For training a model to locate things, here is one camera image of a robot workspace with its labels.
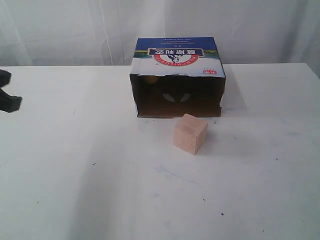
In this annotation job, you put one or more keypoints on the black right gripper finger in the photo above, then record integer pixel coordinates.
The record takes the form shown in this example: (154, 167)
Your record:
(9, 103)

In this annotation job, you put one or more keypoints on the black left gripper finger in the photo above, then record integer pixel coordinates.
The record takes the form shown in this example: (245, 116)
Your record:
(5, 78)

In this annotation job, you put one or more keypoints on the yellow ball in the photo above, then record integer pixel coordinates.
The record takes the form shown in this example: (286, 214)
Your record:
(150, 79)

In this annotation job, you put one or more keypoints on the blue white cardboard box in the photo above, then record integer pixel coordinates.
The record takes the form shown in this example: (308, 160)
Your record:
(191, 77)

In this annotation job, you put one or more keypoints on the light wooden block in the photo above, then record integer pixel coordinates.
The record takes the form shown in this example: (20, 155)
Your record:
(190, 133)

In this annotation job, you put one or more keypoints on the white curtain backdrop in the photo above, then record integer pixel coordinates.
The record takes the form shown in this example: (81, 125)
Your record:
(104, 32)

